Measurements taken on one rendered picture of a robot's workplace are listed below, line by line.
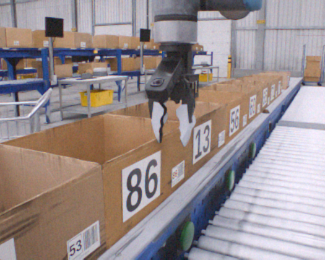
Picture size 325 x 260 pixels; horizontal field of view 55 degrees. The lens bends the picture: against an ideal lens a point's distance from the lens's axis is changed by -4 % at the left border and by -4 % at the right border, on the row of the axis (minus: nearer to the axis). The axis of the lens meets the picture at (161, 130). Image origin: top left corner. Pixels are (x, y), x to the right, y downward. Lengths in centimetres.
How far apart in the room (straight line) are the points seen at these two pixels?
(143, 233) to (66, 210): 21
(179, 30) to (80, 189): 35
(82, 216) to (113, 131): 52
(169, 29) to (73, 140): 44
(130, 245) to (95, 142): 46
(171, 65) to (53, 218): 36
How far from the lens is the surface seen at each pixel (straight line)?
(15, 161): 72
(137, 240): 64
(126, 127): 99
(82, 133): 95
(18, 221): 45
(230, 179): 111
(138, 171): 66
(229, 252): 89
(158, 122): 70
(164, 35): 66
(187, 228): 78
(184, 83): 66
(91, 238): 58
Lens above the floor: 123
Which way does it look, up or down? 13 degrees down
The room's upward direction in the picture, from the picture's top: straight up
